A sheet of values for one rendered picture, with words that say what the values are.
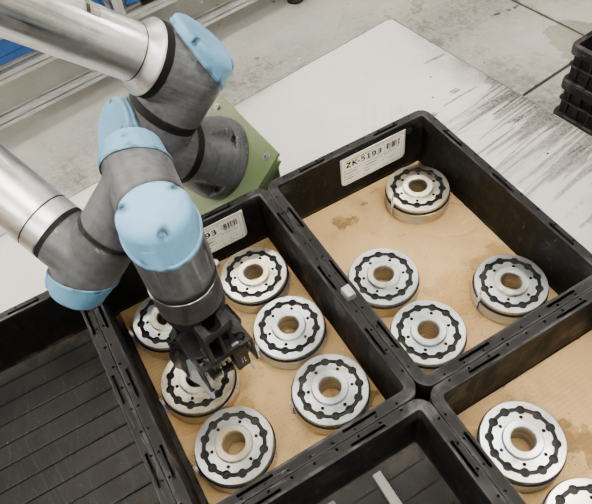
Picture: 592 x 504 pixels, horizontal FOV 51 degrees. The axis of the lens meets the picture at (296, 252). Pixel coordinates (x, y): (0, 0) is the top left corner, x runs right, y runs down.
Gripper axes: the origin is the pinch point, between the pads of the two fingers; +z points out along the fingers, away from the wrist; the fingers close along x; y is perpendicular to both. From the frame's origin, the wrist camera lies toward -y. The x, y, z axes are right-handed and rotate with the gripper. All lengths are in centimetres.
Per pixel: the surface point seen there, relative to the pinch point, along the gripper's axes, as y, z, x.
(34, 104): -182, 71, 14
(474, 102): -25, 15, 79
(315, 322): 3.8, -0.8, 14.3
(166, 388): -1.2, -1.1, -7.3
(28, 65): -182, 56, 19
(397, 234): -1.7, 2.2, 35.1
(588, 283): 25.6, -7.8, 41.9
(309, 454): 20.2, -7.9, 1.1
